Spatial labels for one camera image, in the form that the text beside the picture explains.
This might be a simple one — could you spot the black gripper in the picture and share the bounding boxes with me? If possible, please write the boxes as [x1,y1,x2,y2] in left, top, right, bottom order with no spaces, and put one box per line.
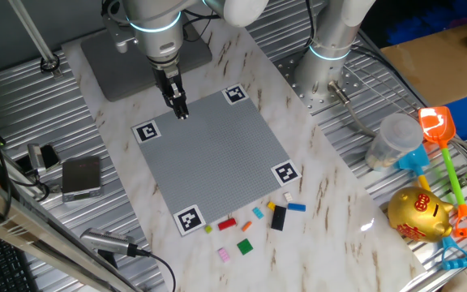
[152,63,190,121]

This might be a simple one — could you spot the black Lego brick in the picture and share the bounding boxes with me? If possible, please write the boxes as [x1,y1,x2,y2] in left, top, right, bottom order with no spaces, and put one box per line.
[270,204,288,232]

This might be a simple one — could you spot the grey Lego baseplate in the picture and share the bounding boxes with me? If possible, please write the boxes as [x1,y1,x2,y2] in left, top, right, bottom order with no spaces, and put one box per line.
[131,84,302,237]

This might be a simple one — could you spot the red Lego brick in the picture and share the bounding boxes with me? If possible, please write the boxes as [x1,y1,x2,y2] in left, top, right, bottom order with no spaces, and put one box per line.
[217,217,238,232]

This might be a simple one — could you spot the green Lego plate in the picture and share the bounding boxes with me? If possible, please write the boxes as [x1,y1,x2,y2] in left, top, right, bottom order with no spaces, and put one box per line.
[236,238,255,256]

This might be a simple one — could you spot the black white ArUco marker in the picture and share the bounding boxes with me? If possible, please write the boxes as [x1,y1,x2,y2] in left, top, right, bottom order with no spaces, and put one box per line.
[131,119,163,144]
[221,84,250,105]
[270,159,302,187]
[172,204,208,237]

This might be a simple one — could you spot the grey fabric pad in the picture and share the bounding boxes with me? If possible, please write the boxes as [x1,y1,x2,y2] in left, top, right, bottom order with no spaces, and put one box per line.
[79,22,213,102]

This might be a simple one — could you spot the silver digital scale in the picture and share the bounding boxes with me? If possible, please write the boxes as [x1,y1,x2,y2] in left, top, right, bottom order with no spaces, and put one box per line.
[61,155,104,204]

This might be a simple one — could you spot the silver metal pole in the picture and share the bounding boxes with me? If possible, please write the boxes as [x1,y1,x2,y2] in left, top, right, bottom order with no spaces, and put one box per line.
[8,0,62,78]

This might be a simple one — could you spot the clear plastic cup with bricks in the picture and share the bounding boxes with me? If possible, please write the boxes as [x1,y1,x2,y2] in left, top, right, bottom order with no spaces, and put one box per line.
[365,112,424,172]

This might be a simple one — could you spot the brown cardboard box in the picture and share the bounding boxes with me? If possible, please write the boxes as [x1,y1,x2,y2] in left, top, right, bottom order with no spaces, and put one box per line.
[380,18,467,107]

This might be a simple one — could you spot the gold piggy bank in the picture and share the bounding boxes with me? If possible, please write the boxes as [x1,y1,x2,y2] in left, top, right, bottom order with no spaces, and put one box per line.
[387,186,456,244]

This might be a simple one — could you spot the blue fuzzy fabric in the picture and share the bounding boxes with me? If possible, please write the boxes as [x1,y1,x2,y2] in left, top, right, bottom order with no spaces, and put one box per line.
[386,0,467,45]

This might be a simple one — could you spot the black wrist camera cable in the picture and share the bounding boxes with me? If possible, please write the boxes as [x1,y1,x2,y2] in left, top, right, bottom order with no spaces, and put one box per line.
[182,8,221,41]

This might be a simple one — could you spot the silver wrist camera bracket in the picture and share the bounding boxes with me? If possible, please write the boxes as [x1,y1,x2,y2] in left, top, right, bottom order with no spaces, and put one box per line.
[102,7,137,54]

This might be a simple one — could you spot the silver depth camera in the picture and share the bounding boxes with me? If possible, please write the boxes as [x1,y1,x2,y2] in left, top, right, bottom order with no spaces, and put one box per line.
[79,227,139,257]

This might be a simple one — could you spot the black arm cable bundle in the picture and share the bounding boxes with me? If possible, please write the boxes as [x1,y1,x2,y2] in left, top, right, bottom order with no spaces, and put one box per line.
[304,0,318,49]

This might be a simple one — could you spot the perforated metal robot base plate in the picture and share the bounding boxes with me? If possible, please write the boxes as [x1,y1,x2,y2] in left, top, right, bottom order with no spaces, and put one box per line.
[273,50,366,117]

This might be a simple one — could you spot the grey robot conduit cable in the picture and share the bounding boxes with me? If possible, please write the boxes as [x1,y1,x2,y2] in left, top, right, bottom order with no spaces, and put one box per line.
[327,79,379,137]

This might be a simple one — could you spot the aluminium frame bar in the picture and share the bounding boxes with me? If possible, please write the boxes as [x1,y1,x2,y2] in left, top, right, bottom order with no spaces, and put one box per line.
[0,165,141,292]

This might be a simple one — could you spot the blue toy shovel yellow handle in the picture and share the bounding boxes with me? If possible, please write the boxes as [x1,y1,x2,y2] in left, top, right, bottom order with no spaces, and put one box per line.
[393,144,467,272]

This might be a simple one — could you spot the orange toy shovel green handle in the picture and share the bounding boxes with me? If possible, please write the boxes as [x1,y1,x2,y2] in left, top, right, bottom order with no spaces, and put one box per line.
[418,105,467,238]

